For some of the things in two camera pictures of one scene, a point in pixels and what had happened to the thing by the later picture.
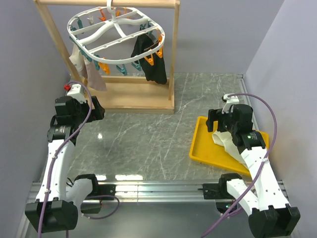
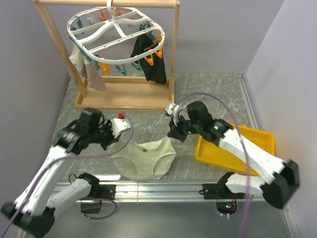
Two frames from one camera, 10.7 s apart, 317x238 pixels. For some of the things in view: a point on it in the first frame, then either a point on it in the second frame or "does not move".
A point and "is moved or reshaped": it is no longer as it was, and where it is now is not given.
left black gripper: (97, 113) to (112, 139)
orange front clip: (105, 67) does not move
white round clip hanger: (115, 34) does not move
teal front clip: (123, 70) does not move
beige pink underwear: (87, 70) does not move
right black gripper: (216, 115) to (175, 132)
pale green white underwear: (225, 139) is moved or reshaped
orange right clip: (159, 53) does not move
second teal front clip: (137, 66) does not move
